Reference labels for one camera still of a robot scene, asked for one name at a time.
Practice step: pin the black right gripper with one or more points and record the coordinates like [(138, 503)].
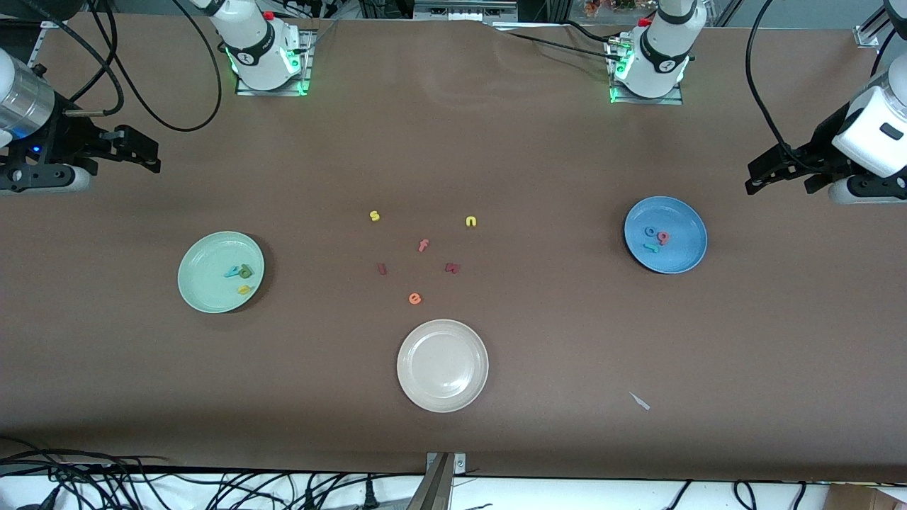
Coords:
[(65, 136)]

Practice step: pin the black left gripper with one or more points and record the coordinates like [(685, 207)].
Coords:
[(820, 144)]

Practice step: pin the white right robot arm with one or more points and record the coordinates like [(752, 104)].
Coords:
[(255, 42)]

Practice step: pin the blue plate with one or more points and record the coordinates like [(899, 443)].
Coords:
[(684, 244)]

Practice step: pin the green plate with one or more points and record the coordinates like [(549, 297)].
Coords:
[(209, 283)]

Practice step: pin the small grey paper scrap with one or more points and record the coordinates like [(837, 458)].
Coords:
[(640, 401)]

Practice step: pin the brown table cover sheet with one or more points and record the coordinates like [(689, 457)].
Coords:
[(453, 142)]

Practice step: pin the cardboard box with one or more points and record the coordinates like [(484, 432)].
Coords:
[(864, 498)]

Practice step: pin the grey metal box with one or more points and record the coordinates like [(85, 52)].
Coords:
[(464, 8)]

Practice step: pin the beige plate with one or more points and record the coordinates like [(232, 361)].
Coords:
[(443, 366)]

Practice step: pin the black power plug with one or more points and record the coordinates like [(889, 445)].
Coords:
[(369, 496)]

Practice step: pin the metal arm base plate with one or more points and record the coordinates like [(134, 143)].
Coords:
[(273, 93), (648, 101)]

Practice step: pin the metal corner bracket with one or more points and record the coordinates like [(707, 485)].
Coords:
[(459, 464)]

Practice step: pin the aluminium profile post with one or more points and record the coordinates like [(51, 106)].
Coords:
[(432, 489)]

